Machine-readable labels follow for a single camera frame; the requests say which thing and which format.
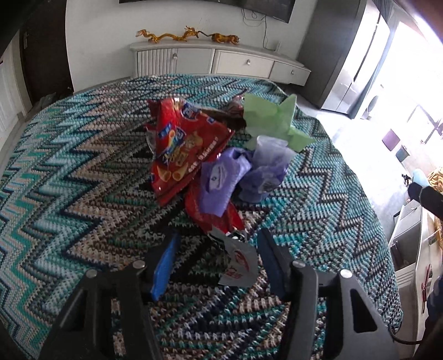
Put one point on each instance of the shoes by door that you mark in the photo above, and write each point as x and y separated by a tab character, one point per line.
48	99

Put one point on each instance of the white floor cabinet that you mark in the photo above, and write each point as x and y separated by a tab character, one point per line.
10	93

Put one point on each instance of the wall-mounted black television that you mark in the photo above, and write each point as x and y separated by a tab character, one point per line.
207	7

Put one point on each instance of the flat red wrapper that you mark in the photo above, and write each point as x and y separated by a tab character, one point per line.
211	213

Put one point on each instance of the golden tiger figurine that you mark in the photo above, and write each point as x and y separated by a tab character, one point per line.
225	38

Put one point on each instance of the white television cabinet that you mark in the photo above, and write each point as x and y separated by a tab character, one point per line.
221	59

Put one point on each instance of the small dark toy figure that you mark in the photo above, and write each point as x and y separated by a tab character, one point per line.
407	179

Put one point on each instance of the washing machine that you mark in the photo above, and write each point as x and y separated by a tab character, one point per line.
371	107

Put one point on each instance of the dark brown wrapper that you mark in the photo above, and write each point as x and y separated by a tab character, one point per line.
226	112

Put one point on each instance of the white router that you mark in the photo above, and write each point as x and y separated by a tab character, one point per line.
278	46

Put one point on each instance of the red snack bag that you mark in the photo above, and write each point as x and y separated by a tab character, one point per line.
183	145

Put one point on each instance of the crumpled green paper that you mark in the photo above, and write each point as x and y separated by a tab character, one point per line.
270	117

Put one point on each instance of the dark brown door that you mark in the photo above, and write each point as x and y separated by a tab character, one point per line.
48	52

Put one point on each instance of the golden dragon figurine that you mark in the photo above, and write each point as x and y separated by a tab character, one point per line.
190	34
155	36

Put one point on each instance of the white side furniture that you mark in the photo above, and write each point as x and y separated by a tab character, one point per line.
412	242

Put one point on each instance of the purple packet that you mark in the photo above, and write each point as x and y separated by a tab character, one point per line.
218	180

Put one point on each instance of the zigzag knitted table cloth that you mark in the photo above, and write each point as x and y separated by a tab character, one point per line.
86	180

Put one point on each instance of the lavender plastic bag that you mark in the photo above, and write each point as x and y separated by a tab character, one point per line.
266	169

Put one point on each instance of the grey refrigerator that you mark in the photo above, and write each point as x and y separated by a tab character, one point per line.
339	52

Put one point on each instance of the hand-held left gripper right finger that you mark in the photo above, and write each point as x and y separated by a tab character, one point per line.
273	266

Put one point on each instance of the white wrapper with red print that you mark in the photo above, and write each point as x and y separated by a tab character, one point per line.
238	264

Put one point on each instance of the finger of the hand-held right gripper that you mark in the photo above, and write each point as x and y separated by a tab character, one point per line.
427	199

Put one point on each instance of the purple bucket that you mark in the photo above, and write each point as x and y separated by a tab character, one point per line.
391	140

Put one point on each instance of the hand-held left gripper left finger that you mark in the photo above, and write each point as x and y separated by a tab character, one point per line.
164	270

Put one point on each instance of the teal bucket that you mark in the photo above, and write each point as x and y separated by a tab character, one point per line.
401	154

